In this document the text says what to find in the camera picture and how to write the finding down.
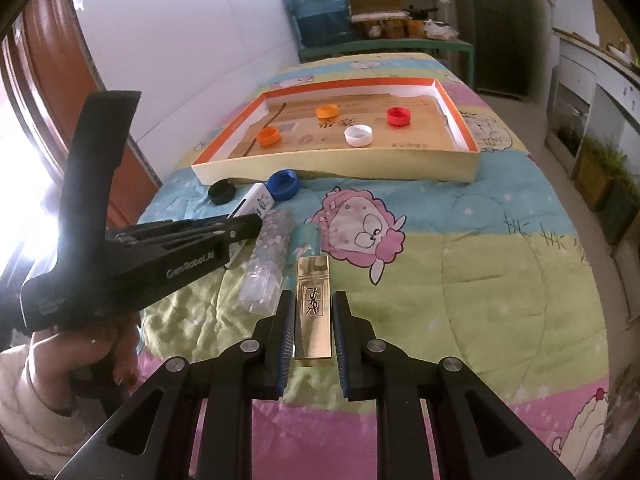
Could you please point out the clear floral lighter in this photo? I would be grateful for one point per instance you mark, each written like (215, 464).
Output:
(270, 245)

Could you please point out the teal lighter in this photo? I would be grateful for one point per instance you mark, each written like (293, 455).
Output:
(304, 241)

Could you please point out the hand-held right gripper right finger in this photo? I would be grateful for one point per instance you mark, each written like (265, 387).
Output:
(343, 347)

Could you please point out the blue water jug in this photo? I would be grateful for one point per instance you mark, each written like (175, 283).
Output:
(320, 10)

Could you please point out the green planter with plant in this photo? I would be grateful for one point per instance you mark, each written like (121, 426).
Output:
(622, 215)

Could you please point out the black pan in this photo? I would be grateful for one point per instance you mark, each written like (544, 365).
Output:
(417, 10)

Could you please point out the blue bottle cap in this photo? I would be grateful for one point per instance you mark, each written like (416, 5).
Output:
(282, 186)

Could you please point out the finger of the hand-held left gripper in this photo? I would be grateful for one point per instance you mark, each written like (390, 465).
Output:
(200, 227)

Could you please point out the black bottle cap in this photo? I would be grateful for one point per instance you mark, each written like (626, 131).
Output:
(222, 192)

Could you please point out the green table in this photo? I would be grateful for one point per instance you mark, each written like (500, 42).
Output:
(380, 46)

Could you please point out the white cartoon print lighter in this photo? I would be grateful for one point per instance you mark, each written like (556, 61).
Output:
(257, 200)

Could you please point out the white plastic bag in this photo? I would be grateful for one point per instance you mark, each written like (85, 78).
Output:
(440, 30)

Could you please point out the shallow cardboard tray orange rim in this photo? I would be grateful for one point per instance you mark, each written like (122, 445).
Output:
(350, 172)

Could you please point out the brown cardboard box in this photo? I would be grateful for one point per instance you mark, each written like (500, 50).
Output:
(375, 4)

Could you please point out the brown wooden door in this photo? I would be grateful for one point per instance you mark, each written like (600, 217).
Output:
(50, 60)

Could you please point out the cardboard wall panels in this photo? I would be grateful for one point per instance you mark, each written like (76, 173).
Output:
(607, 20)

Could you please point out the cartoon sheep printed blanket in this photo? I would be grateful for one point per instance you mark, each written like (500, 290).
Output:
(450, 260)

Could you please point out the white bottle cap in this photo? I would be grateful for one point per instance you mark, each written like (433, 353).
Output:
(358, 136)

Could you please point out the red bottle cap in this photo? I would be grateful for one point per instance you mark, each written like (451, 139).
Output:
(399, 116)

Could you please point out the orange bottle cap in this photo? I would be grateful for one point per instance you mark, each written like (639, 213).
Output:
(326, 112)
(269, 136)

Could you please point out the brown planter with plant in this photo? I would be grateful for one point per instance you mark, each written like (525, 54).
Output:
(597, 175)

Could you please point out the person's left hand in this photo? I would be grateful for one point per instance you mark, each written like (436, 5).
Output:
(80, 360)

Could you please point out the person's left forearm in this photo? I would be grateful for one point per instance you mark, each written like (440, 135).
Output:
(35, 420)

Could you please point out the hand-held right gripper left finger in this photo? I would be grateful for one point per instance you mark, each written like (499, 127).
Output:
(286, 342)

